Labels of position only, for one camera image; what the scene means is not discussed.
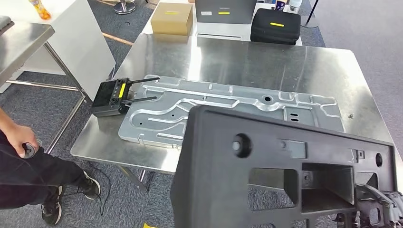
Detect black device with antennas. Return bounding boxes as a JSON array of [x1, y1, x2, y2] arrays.
[[90, 76, 161, 118]]

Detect white table with steel legs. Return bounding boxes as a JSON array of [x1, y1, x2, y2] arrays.
[[0, 0, 116, 155]]

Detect person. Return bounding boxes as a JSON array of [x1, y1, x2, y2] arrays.
[[0, 108, 101, 226]]

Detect small wooden box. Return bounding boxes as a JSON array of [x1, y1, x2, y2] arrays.
[[150, 2, 193, 37]]

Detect orange floor tape strip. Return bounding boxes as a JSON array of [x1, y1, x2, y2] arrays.
[[101, 32, 134, 47]]

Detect black pole floor stand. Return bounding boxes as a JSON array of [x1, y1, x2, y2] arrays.
[[304, 0, 320, 29]]

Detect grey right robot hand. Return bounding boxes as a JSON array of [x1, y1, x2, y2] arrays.
[[355, 184, 403, 228]]

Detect black zip carry case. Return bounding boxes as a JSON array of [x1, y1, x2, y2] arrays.
[[250, 8, 302, 46]]

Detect black floor cable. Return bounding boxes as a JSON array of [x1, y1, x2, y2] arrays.
[[63, 163, 111, 216]]

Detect small black handheld controller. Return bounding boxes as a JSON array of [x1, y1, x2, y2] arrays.
[[22, 142, 39, 159]]

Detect black plastic plate frame part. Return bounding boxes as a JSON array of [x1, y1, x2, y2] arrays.
[[170, 104, 398, 228]]

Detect stamped grey sheet metal panel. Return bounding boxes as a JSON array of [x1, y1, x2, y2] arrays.
[[118, 74, 346, 150]]

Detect orange drink bottle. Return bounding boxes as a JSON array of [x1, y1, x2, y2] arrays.
[[29, 0, 52, 20]]

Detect stainless steel workbench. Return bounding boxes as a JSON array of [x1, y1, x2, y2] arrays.
[[70, 33, 403, 192]]

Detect chrome round chair base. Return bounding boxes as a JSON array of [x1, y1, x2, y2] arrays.
[[113, 0, 136, 15]]

